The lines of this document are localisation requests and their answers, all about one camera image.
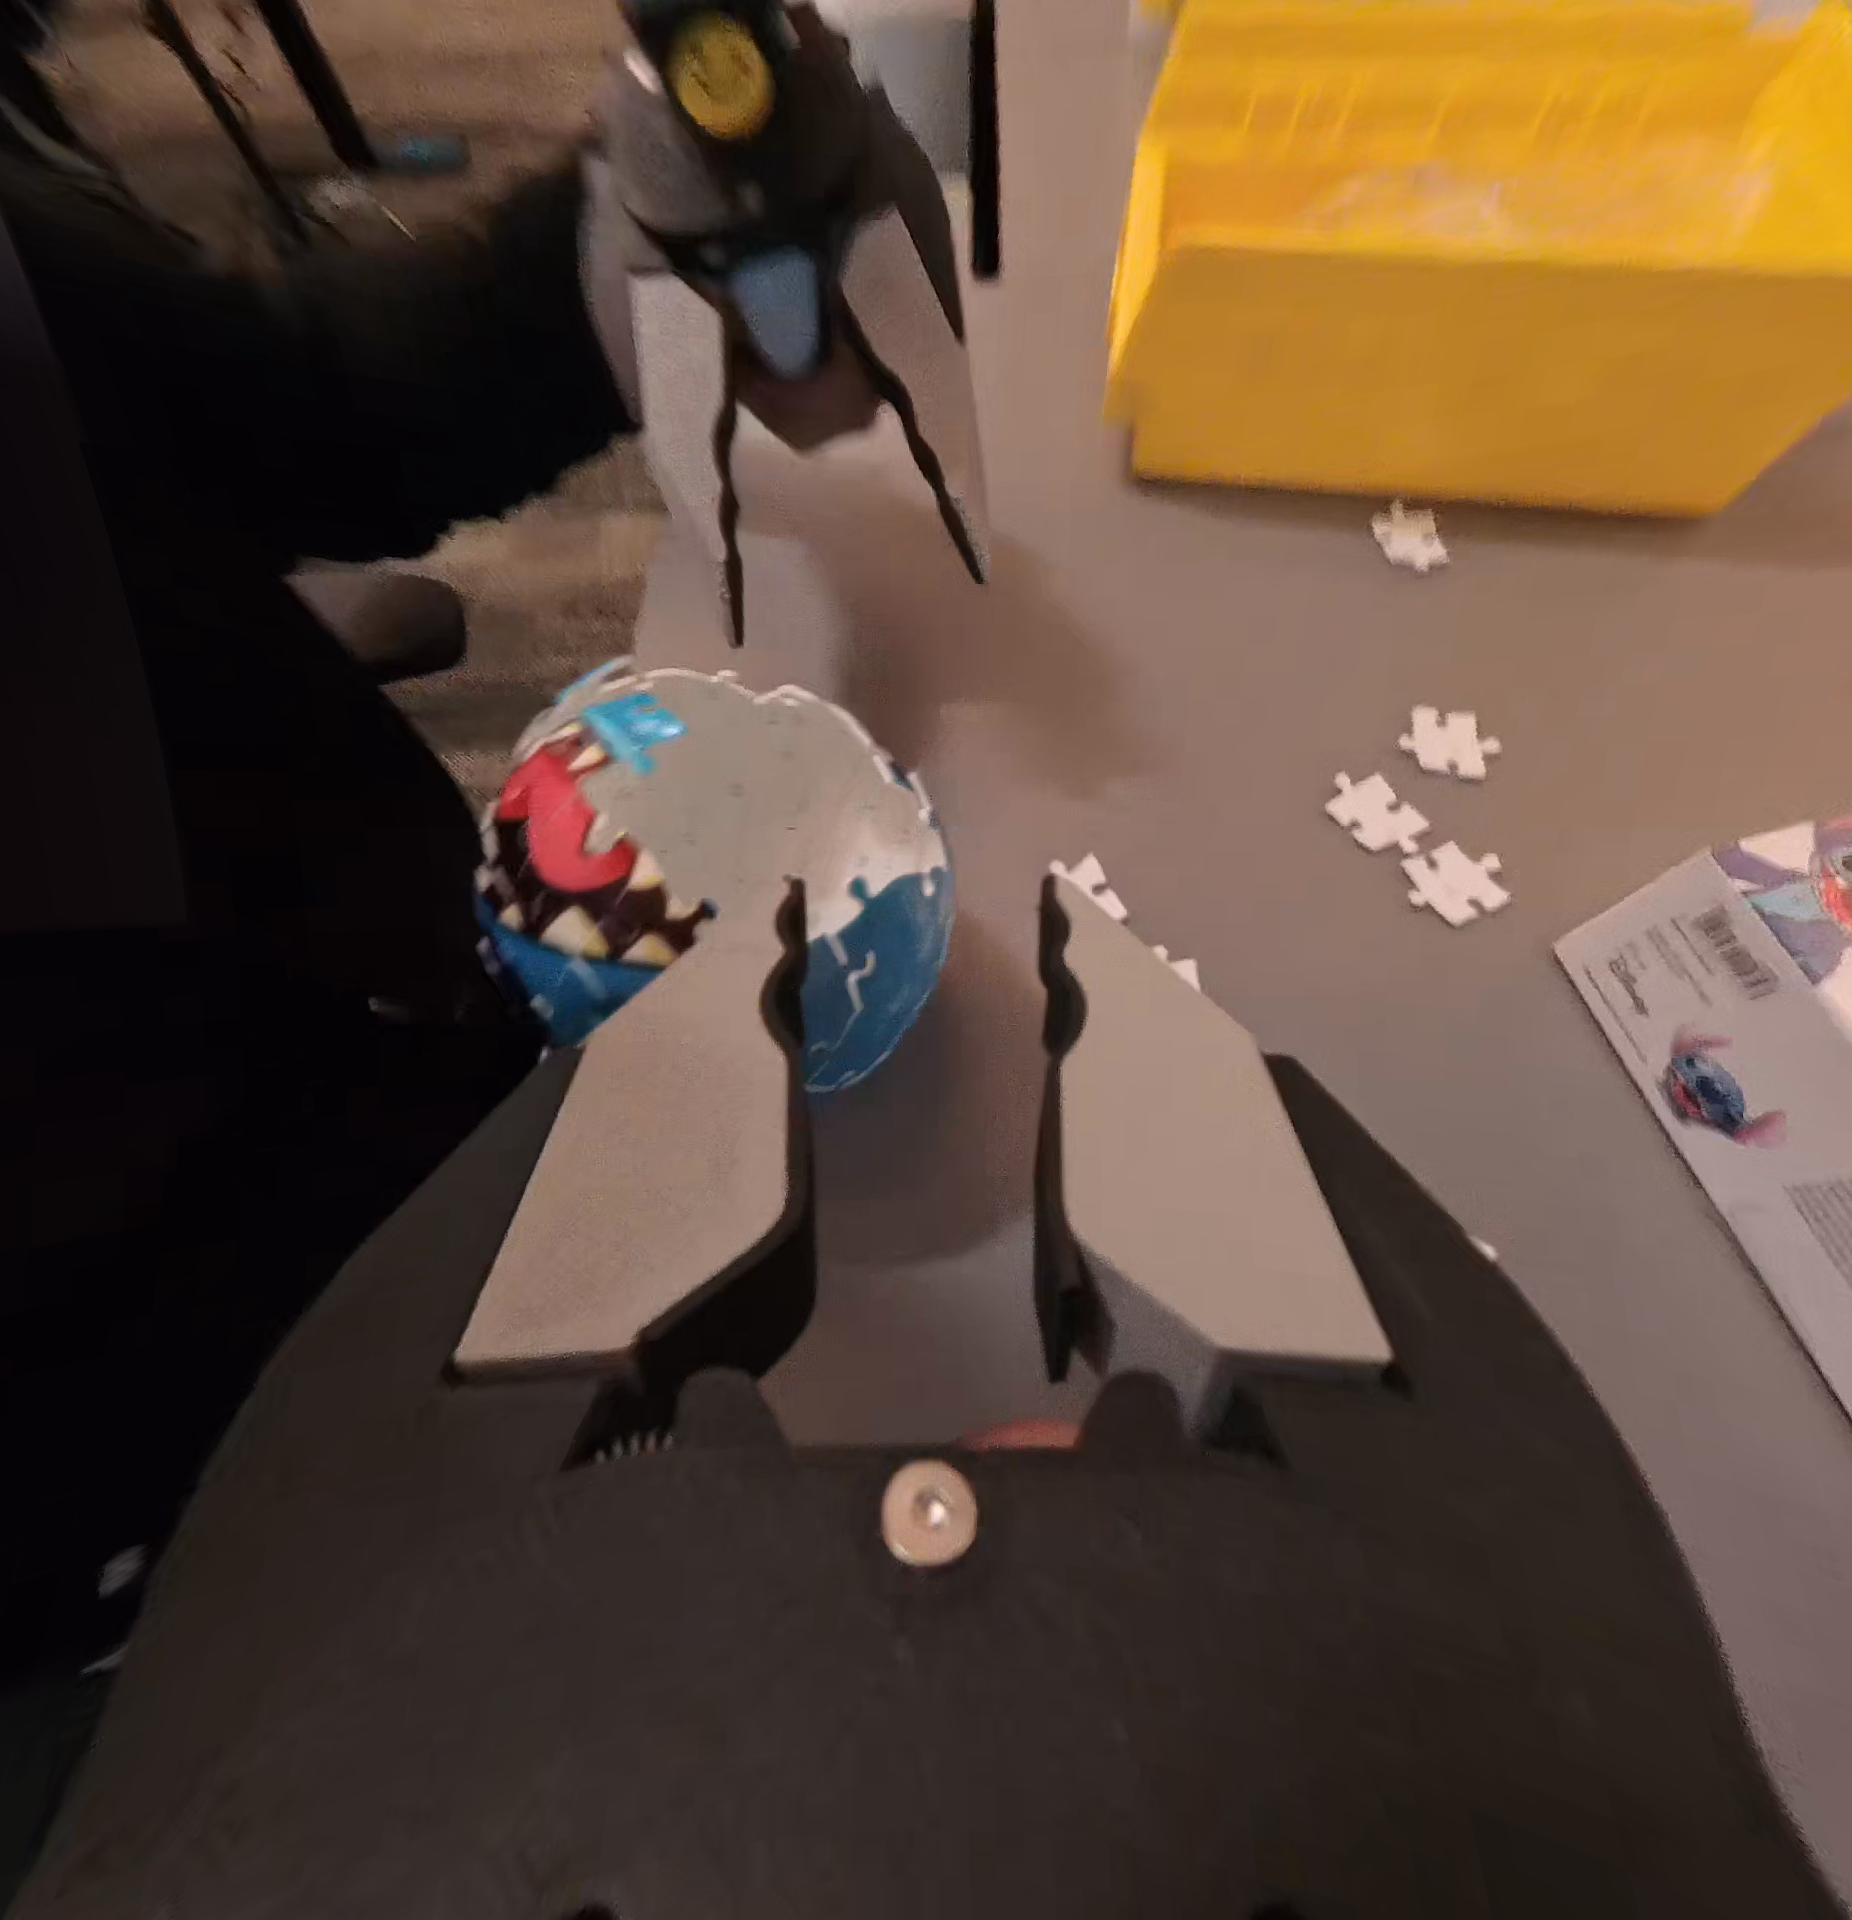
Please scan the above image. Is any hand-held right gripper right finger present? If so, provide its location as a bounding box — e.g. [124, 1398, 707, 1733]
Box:
[1032, 873, 1396, 1448]

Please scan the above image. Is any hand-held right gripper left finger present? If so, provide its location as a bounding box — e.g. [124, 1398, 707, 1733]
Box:
[445, 877, 820, 1388]

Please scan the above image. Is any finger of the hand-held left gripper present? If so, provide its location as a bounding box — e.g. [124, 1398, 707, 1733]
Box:
[626, 267, 752, 651]
[839, 208, 996, 586]

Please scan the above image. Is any blue monster puzzle ball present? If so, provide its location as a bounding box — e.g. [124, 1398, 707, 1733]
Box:
[476, 657, 958, 1098]

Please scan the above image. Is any person's left forearm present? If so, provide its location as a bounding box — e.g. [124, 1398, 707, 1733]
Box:
[0, 149, 643, 568]

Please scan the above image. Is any person's left hand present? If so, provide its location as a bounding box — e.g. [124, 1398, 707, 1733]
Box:
[739, 352, 886, 456]

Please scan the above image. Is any dark mesh chair armrest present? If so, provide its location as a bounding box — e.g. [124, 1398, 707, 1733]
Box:
[296, 574, 470, 683]

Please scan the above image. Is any black tripod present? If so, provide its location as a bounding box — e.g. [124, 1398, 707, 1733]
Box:
[138, 0, 380, 197]

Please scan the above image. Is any yellow plastic bin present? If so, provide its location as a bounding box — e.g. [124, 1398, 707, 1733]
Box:
[1103, 0, 1852, 517]

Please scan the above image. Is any clear plastic bag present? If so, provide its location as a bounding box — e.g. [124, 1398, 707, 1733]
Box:
[1286, 140, 1769, 242]

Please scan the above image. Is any person's black top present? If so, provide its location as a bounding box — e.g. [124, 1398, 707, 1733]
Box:
[0, 149, 544, 1698]

